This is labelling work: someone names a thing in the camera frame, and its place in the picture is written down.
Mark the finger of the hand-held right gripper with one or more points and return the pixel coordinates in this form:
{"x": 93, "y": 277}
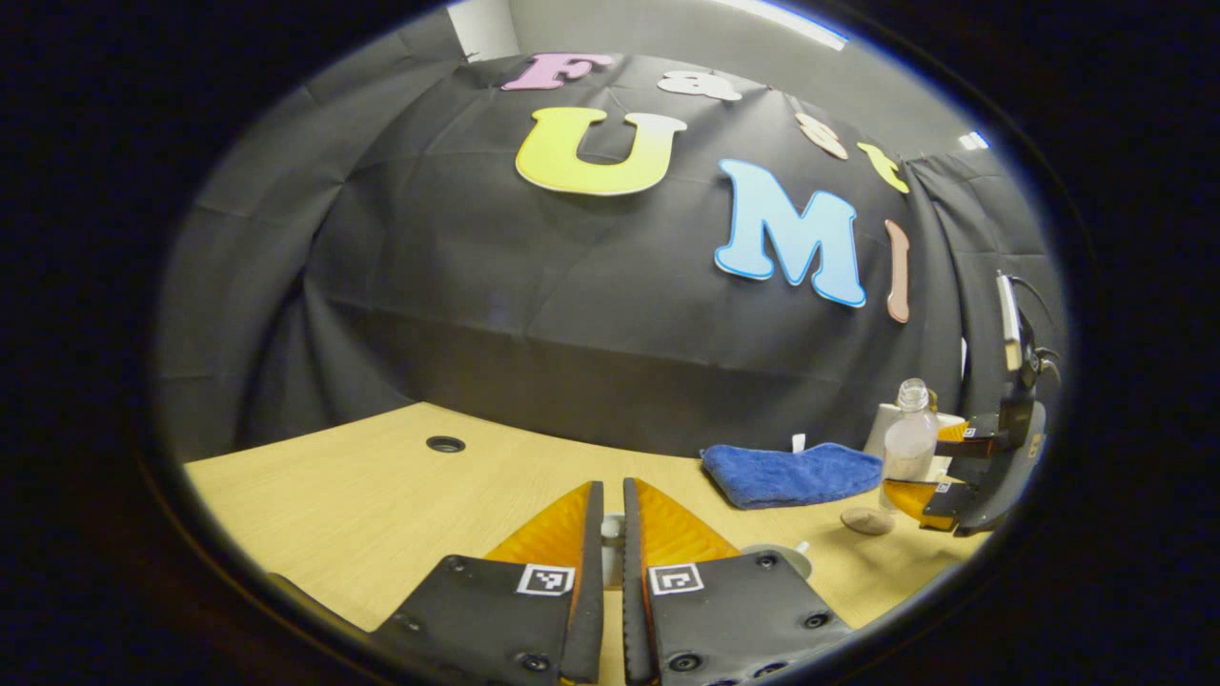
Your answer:
{"x": 986, "y": 441}
{"x": 958, "y": 495}

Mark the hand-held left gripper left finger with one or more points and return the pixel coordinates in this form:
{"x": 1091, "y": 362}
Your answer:
{"x": 593, "y": 572}

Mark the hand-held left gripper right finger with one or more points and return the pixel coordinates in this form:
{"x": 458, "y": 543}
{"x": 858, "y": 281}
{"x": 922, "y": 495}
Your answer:
{"x": 634, "y": 572}

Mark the clear plastic water bottle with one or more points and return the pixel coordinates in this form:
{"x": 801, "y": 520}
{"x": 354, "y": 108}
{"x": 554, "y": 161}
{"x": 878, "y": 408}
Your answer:
{"x": 908, "y": 448}

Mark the round beige coaster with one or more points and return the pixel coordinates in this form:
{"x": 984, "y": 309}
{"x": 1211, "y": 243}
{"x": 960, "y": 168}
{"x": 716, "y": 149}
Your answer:
{"x": 865, "y": 521}

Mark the white ceramic teacup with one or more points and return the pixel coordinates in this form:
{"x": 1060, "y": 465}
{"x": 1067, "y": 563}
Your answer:
{"x": 796, "y": 560}

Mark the cream white toaster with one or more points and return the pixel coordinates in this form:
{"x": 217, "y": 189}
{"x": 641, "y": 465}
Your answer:
{"x": 882, "y": 429}

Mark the blue folded towel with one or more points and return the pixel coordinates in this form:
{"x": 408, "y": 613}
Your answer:
{"x": 786, "y": 474}

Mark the black backdrop cloth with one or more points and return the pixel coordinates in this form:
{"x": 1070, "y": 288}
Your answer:
{"x": 534, "y": 286}

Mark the small ceiling light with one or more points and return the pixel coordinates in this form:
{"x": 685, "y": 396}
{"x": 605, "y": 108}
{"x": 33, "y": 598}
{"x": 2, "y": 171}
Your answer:
{"x": 973, "y": 141}

